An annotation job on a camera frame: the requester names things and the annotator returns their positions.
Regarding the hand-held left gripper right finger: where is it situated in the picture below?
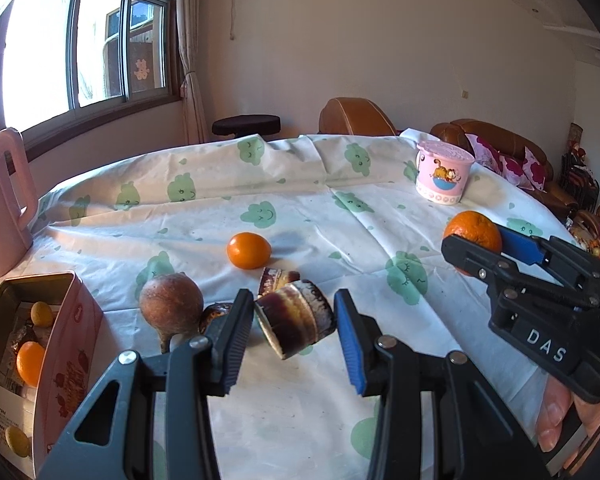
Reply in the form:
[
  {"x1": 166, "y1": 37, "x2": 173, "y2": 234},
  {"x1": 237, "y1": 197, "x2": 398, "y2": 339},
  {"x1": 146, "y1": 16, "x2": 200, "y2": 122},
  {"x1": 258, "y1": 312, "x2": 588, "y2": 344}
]
[{"x1": 333, "y1": 288, "x2": 551, "y2": 480}]

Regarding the pink electric kettle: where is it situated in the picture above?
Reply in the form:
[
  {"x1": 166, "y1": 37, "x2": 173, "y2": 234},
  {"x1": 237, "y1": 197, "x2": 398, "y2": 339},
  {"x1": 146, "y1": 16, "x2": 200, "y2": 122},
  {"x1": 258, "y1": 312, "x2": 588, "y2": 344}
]
[{"x1": 0, "y1": 127, "x2": 40, "y2": 281}]

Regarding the chocolate cake roll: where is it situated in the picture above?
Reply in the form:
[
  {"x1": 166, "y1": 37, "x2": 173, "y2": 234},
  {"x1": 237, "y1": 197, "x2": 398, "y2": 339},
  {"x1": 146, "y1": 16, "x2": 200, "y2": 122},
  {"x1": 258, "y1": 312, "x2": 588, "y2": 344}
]
[{"x1": 257, "y1": 266, "x2": 301, "y2": 297}]

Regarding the pink metal tin box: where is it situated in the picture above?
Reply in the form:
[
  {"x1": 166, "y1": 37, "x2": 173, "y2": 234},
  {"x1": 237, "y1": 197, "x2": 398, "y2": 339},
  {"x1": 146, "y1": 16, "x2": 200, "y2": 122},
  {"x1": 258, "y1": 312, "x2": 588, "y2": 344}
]
[{"x1": 0, "y1": 271, "x2": 105, "y2": 478}]

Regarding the white green-print tablecloth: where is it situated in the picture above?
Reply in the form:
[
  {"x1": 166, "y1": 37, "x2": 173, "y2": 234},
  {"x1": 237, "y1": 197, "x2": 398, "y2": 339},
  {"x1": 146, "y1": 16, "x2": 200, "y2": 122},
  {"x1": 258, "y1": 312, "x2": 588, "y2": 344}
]
[{"x1": 0, "y1": 129, "x2": 588, "y2": 480}]

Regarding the brown leather sofa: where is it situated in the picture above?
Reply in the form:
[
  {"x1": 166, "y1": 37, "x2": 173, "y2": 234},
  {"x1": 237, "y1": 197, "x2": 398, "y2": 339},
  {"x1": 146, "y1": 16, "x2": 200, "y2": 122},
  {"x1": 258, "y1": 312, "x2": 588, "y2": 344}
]
[{"x1": 430, "y1": 119, "x2": 578, "y2": 221}]

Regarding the small yellow kumquat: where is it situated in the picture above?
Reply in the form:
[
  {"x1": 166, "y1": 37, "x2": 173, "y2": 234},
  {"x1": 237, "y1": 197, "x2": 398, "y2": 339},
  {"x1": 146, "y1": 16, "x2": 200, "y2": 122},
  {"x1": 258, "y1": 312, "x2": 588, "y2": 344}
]
[{"x1": 31, "y1": 301, "x2": 56, "y2": 327}]

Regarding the large brown round fruit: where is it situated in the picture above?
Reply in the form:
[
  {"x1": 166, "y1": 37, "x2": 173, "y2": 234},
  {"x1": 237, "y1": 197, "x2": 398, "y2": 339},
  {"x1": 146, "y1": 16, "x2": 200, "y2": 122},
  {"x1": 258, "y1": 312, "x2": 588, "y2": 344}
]
[{"x1": 139, "y1": 272, "x2": 205, "y2": 353}]

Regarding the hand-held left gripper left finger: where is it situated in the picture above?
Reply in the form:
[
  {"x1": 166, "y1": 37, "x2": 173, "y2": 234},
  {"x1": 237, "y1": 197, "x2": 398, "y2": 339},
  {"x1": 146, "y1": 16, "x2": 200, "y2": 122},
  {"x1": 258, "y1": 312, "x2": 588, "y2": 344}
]
[{"x1": 39, "y1": 288, "x2": 255, "y2": 480}]

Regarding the dark cluttered shelf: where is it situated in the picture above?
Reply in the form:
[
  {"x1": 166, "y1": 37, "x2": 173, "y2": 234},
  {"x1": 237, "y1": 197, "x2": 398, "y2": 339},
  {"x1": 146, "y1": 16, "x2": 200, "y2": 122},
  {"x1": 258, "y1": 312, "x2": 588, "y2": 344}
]
[{"x1": 560, "y1": 122, "x2": 600, "y2": 213}]

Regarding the person's right hand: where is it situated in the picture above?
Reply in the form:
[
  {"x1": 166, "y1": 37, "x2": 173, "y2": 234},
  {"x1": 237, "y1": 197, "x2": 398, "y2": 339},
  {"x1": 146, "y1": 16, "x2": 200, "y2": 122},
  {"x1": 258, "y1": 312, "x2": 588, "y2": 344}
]
[{"x1": 534, "y1": 375, "x2": 600, "y2": 456}]

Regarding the pale narrow curtain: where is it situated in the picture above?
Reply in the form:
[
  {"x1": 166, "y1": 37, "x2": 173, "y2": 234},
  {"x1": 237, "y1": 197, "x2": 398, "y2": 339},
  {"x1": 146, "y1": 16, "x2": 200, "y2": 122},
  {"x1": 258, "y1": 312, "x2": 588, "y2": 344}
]
[{"x1": 172, "y1": 0, "x2": 208, "y2": 145}]

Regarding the orange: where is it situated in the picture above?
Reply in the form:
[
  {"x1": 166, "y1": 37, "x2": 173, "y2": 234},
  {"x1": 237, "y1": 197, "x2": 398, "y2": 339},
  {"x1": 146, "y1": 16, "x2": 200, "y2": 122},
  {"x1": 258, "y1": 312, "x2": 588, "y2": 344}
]
[
  {"x1": 442, "y1": 211, "x2": 503, "y2": 277},
  {"x1": 226, "y1": 232, "x2": 272, "y2": 270},
  {"x1": 16, "y1": 341, "x2": 47, "y2": 388}
]

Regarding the pink cartoon cup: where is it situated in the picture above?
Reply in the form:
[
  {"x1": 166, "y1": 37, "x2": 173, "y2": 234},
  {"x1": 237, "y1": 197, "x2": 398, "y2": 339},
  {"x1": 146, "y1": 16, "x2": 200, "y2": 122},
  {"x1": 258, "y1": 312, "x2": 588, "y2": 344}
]
[{"x1": 414, "y1": 140, "x2": 476, "y2": 206}]

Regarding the floral cushion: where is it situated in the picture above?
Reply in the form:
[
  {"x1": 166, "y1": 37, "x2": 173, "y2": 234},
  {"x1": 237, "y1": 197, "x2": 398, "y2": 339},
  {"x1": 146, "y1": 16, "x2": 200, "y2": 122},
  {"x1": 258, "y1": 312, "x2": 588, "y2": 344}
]
[
  {"x1": 500, "y1": 147, "x2": 553, "y2": 191},
  {"x1": 465, "y1": 134, "x2": 512, "y2": 177}
]

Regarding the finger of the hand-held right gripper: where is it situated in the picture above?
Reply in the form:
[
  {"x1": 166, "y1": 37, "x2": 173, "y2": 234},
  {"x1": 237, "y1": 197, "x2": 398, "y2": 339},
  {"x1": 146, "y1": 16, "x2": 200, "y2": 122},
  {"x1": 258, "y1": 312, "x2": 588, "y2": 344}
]
[
  {"x1": 497, "y1": 225, "x2": 553, "y2": 266},
  {"x1": 441, "y1": 235, "x2": 581, "y2": 311}
]

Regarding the sliding glass window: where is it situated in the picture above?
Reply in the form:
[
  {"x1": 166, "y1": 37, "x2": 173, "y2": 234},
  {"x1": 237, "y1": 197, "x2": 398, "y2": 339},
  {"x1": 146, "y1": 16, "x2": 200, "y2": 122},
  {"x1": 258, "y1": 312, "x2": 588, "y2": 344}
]
[{"x1": 0, "y1": 0, "x2": 183, "y2": 133}]

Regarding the colourful clutter pile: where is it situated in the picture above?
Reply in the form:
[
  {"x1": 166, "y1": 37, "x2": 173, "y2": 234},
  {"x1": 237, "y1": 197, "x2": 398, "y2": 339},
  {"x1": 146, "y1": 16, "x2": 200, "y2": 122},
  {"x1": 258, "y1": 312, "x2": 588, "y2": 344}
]
[{"x1": 566, "y1": 204, "x2": 600, "y2": 267}]

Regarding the black round stool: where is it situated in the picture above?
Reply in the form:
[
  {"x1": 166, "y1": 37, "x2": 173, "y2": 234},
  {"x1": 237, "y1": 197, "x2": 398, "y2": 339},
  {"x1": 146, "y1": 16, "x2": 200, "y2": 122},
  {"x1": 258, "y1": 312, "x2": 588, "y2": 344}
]
[{"x1": 211, "y1": 114, "x2": 282, "y2": 138}]

